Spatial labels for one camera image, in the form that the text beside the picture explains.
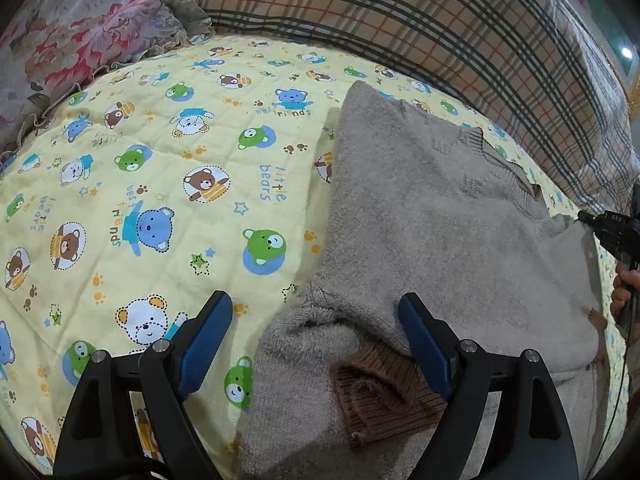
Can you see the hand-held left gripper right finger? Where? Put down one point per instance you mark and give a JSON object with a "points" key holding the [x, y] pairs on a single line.
{"points": [[425, 342]]}

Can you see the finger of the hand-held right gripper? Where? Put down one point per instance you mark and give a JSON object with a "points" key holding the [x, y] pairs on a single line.
{"points": [[612, 232]]}

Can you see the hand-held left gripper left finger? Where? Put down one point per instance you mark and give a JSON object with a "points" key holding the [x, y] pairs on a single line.
{"points": [[202, 347]]}

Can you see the grey knitted sweater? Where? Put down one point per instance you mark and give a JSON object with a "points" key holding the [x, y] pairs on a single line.
{"points": [[440, 240]]}

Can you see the person's right hand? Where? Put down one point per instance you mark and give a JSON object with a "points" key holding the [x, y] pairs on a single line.
{"points": [[625, 290]]}

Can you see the yellow bear print blanket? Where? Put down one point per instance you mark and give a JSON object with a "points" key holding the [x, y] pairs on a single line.
{"points": [[150, 185]]}

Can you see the plaid quilt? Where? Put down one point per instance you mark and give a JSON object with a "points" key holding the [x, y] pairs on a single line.
{"points": [[450, 35]]}

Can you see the floral pillow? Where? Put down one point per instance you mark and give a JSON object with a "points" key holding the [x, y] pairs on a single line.
{"points": [[75, 35]]}

